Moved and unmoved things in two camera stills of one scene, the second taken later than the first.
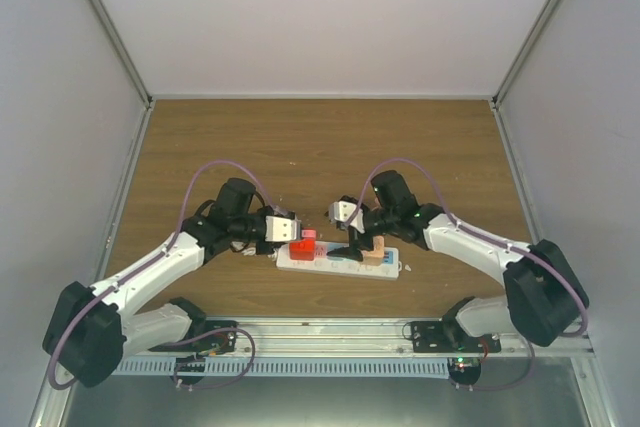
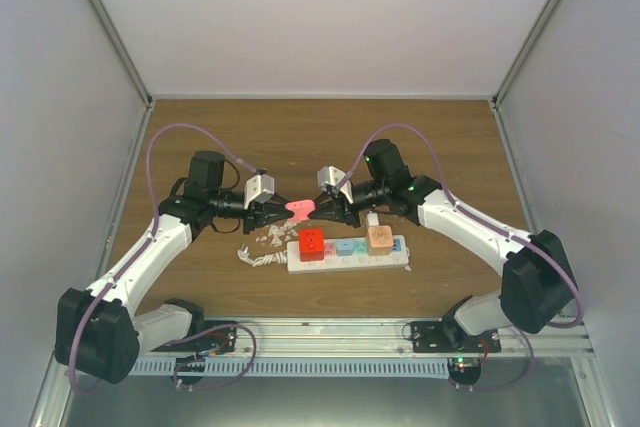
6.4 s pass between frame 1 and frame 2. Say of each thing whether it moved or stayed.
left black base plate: stayed
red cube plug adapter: moved
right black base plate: stayed
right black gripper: moved
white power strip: moved
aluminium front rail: stayed
